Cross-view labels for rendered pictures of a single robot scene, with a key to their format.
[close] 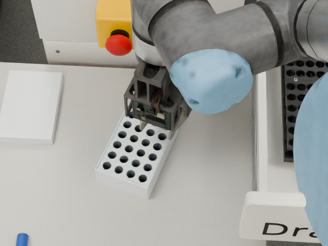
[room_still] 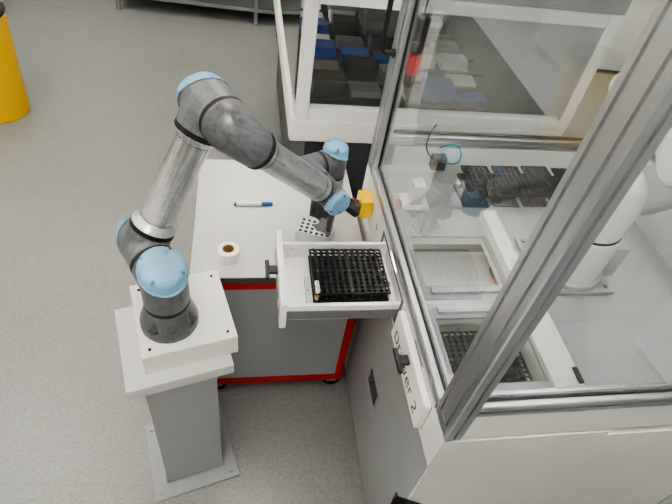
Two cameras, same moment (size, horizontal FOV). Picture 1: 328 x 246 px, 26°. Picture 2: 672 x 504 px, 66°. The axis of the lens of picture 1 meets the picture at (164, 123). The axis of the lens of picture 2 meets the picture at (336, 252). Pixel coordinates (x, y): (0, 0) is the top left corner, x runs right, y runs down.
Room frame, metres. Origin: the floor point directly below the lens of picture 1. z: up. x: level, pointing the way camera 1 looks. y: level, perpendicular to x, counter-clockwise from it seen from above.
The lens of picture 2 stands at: (0.20, -1.24, 2.02)
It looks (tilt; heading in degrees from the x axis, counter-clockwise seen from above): 45 degrees down; 72
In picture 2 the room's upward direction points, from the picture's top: 10 degrees clockwise
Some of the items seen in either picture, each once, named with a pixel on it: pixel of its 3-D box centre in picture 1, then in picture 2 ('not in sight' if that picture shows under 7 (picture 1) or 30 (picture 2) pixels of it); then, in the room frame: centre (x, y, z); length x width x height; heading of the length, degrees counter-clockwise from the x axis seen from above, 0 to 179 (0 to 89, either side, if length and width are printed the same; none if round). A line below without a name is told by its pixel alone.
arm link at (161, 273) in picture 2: not in sight; (162, 278); (0.06, -0.34, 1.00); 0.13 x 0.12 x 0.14; 113
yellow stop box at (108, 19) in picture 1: (121, 25); (363, 203); (0.70, 0.07, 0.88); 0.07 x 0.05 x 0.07; 87
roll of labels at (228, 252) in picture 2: not in sight; (228, 252); (0.23, -0.05, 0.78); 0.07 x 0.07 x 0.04
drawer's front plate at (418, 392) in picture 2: not in sight; (409, 366); (0.67, -0.58, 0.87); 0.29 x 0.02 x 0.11; 87
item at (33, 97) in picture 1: (30, 106); not in sight; (0.62, 0.21, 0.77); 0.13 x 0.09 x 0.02; 177
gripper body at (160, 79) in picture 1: (160, 77); (326, 199); (0.54, 0.00, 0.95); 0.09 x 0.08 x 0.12; 158
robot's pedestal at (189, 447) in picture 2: not in sight; (183, 402); (0.06, -0.35, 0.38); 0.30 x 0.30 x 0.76; 11
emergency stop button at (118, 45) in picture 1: (119, 42); not in sight; (0.66, 0.07, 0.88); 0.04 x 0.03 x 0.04; 87
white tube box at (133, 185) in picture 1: (137, 151); (315, 230); (0.53, 0.04, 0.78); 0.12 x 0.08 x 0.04; 158
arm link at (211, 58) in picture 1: (215, 52); (309, 171); (0.47, -0.05, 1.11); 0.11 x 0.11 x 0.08; 23
